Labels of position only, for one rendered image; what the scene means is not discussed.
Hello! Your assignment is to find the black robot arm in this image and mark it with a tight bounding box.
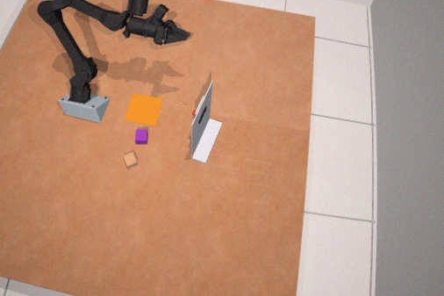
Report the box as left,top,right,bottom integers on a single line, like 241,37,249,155
37,0,168,104

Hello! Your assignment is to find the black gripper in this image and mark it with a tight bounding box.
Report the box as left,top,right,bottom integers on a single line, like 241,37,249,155
141,19,190,45

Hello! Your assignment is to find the tan cube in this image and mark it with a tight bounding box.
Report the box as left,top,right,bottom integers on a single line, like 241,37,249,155
123,153,138,169

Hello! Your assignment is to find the purple cube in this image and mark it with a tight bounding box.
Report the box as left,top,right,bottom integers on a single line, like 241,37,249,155
135,129,148,145

